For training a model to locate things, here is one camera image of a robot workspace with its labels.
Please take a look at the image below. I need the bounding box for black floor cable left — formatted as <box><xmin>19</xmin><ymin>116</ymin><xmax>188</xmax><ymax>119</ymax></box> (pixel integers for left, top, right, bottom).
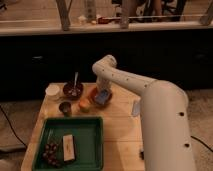
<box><xmin>0</xmin><ymin>105</ymin><xmax>28</xmax><ymax>149</ymax></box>

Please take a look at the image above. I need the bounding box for green plastic tray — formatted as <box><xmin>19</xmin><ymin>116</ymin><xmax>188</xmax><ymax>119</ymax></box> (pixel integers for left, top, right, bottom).
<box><xmin>32</xmin><ymin>117</ymin><xmax>104</xmax><ymax>171</ymax></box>

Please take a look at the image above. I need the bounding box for metal spoon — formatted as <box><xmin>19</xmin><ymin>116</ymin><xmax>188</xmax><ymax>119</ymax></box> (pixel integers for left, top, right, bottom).
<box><xmin>72</xmin><ymin>72</ymin><xmax>78</xmax><ymax>96</ymax></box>

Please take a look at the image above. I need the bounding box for dark small cup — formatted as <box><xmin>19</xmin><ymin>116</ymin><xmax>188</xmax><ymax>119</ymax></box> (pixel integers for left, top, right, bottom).
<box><xmin>59</xmin><ymin>101</ymin><xmax>72</xmax><ymax>116</ymax></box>

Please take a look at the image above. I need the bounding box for black floor cable right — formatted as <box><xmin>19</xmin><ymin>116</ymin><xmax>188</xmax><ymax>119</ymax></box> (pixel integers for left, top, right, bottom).
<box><xmin>190</xmin><ymin>135</ymin><xmax>213</xmax><ymax>154</ymax></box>

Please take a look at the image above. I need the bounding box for grey folded cloth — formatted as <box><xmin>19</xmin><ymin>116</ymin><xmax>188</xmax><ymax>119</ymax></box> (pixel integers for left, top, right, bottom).
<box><xmin>131</xmin><ymin>100</ymin><xmax>140</xmax><ymax>117</ymax></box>

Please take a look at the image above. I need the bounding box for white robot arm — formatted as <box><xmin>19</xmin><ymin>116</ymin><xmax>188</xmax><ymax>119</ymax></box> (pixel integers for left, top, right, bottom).
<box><xmin>92</xmin><ymin>55</ymin><xmax>197</xmax><ymax>171</ymax></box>

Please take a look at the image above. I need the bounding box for white small cup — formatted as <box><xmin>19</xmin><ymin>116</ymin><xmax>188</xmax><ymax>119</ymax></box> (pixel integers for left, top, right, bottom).
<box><xmin>45</xmin><ymin>84</ymin><xmax>60</xmax><ymax>100</ymax></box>

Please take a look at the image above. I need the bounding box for bunch of dark grapes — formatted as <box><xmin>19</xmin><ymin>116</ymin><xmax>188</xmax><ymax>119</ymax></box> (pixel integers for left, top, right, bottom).
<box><xmin>42</xmin><ymin>142</ymin><xmax>61</xmax><ymax>168</ymax></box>

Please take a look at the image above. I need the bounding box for orange fruit toy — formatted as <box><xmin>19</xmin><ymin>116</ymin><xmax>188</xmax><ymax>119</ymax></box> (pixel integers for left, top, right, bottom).
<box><xmin>79</xmin><ymin>98</ymin><xmax>91</xmax><ymax>112</ymax></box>

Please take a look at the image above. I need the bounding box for red bowl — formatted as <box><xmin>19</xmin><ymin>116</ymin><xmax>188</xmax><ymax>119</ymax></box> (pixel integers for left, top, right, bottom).
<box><xmin>89</xmin><ymin>88</ymin><xmax>112</xmax><ymax>107</ymax></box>

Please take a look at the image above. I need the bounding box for black floor cable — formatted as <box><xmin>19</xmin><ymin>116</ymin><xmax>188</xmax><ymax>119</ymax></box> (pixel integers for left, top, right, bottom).
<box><xmin>190</xmin><ymin>135</ymin><xmax>213</xmax><ymax>154</ymax></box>
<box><xmin>0</xmin><ymin>105</ymin><xmax>28</xmax><ymax>149</ymax></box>

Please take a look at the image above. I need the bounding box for blue sponge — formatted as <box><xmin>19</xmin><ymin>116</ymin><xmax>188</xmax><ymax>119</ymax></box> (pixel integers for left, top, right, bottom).
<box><xmin>95</xmin><ymin>90</ymin><xmax>109</xmax><ymax>104</ymax></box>

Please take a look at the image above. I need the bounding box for dark brown bowl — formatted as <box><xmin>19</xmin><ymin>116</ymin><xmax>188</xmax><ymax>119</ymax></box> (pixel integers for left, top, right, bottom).
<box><xmin>63</xmin><ymin>82</ymin><xmax>83</xmax><ymax>100</ymax></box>

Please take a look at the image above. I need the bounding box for black object at arm base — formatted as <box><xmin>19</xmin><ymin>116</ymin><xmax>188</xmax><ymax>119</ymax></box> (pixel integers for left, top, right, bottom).
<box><xmin>140</xmin><ymin>151</ymin><xmax>144</xmax><ymax>160</ymax></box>

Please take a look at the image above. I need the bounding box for white rectangular block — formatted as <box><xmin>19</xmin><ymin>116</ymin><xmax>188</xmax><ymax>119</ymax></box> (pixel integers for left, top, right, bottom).
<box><xmin>63</xmin><ymin>134</ymin><xmax>75</xmax><ymax>161</ymax></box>

